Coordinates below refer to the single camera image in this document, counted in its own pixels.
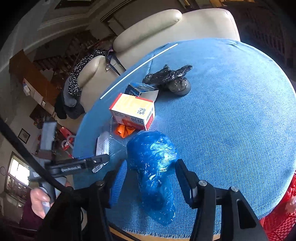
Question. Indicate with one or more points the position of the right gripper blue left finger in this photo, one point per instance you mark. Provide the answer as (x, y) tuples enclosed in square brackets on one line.
[(116, 181)]

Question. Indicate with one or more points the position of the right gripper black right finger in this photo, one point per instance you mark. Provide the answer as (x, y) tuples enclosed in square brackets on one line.
[(188, 181)]

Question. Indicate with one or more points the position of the clear plastic blister pack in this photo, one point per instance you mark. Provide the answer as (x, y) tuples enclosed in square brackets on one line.
[(117, 145)]

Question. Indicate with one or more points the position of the blue plastic bag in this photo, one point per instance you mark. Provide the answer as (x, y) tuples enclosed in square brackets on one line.
[(152, 155)]

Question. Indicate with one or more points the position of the white small box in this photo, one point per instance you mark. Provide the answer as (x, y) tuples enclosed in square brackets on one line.
[(102, 149)]

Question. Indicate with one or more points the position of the orange snack wrapper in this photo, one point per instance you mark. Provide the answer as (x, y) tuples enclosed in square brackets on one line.
[(124, 131)]

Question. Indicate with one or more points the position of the orange white medicine box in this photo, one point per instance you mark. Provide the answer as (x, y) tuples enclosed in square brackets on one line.
[(133, 111)]

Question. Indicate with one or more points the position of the blue toothpaste box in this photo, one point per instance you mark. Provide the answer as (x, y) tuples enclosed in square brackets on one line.
[(142, 90)]

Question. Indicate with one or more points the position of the black plastic bag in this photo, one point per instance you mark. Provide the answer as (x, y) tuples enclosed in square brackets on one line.
[(174, 81)]

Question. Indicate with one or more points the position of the person left hand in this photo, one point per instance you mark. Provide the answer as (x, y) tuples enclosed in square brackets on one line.
[(38, 197)]

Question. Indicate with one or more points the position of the red toy scooter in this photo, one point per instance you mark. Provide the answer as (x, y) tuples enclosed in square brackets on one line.
[(69, 139)]

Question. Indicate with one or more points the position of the grey dark clothes pile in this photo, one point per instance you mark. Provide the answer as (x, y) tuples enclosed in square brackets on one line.
[(66, 105)]

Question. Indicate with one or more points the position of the polka dot garment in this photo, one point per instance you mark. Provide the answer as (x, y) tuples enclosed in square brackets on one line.
[(83, 72)]

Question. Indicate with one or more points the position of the blue tablecloth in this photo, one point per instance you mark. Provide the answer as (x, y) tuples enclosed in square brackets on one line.
[(236, 127)]

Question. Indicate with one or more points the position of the red mesh basket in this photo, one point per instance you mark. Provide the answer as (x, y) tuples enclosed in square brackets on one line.
[(279, 223)]

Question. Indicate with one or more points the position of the cream leather sofa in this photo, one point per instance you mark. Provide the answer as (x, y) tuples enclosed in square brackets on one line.
[(152, 32)]

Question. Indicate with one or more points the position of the wooden staircase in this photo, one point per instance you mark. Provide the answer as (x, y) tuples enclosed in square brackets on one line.
[(57, 58)]

